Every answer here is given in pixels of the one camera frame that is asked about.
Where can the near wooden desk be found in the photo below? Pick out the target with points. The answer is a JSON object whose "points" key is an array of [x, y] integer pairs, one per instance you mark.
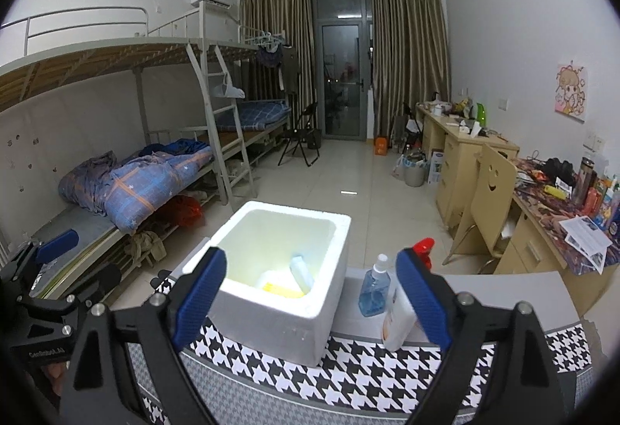
{"points": [[538, 242]]}

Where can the olive clothes under bed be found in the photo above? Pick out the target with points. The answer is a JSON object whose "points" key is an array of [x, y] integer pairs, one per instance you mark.
{"points": [[145, 248]]}

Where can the white bottle red pump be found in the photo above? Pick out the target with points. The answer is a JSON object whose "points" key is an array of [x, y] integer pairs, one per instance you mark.
{"points": [[400, 315]]}

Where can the right brown curtain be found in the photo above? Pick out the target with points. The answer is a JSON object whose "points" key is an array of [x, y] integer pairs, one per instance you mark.
{"points": [[411, 59]]}

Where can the wooden smiley chair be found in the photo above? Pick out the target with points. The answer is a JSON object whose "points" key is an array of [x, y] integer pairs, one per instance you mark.
{"points": [[490, 206]]}

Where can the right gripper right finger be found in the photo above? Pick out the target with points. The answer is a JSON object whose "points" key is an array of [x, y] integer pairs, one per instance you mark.
{"points": [[430, 296]]}

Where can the anime girl wall poster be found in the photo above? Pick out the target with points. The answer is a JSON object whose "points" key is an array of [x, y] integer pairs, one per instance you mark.
{"points": [[571, 91]]}

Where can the blue plaid quilt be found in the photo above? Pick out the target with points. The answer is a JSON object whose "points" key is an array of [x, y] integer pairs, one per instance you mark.
{"points": [[129, 191]]}

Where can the red plastic bag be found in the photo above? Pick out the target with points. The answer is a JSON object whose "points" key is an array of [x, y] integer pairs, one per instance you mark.
{"points": [[184, 211]]}

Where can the left brown curtain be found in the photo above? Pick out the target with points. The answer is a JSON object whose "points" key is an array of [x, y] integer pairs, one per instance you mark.
{"points": [[285, 70]]}

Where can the white metal bunk bed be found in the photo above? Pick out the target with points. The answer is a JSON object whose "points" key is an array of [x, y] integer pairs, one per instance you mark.
{"points": [[77, 83]]}

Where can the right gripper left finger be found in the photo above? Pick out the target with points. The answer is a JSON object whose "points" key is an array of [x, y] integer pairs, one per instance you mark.
{"points": [[192, 295]]}

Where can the houndstooth table mat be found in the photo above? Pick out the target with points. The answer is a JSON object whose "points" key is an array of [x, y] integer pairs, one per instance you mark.
{"points": [[358, 381]]}

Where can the person's left hand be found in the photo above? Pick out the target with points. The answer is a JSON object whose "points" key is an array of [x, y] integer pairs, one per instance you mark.
{"points": [[54, 375]]}

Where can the dark thermos flask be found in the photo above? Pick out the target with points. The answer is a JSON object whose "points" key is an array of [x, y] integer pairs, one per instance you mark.
{"points": [[584, 181]]}

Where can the white printed papers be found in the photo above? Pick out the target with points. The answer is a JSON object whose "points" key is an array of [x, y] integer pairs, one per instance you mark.
{"points": [[588, 239]]}

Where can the black folding chair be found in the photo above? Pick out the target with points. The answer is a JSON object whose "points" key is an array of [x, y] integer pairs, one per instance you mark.
{"points": [[304, 136]]}

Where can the wooden desk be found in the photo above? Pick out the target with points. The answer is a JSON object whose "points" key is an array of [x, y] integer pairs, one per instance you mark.
{"points": [[458, 173], [538, 242]]}

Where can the white blue carton box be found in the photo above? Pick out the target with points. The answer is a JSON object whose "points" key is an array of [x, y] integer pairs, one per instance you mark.
{"points": [[435, 165]]}

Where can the green object on desk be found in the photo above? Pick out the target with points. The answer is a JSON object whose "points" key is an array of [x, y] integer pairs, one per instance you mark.
{"points": [[481, 114]]}

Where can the brown curtain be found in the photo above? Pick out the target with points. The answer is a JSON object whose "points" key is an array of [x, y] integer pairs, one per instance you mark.
{"points": [[285, 70], [411, 59]]}

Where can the grey waste bin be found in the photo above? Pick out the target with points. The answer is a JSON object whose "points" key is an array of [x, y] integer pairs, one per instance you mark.
{"points": [[415, 169]]}

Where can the far wooden desk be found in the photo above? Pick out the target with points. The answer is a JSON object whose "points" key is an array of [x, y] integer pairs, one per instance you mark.
{"points": [[458, 173]]}

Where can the glass balcony door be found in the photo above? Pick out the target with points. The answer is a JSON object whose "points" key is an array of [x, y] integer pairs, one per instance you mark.
{"points": [[343, 53]]}

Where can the blue clear spray bottle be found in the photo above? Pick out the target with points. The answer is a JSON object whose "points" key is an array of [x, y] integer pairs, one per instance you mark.
{"points": [[372, 299]]}

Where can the white wall socket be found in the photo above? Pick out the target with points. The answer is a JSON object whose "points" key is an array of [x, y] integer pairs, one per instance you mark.
{"points": [[593, 142]]}

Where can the orange container on floor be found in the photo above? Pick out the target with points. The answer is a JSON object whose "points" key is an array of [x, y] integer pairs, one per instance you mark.
{"points": [[381, 146]]}

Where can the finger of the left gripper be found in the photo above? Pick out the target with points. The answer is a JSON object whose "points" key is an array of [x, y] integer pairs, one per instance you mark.
{"points": [[56, 247]]}

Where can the white styrofoam box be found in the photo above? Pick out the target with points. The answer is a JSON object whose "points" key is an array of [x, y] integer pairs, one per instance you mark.
{"points": [[259, 241]]}

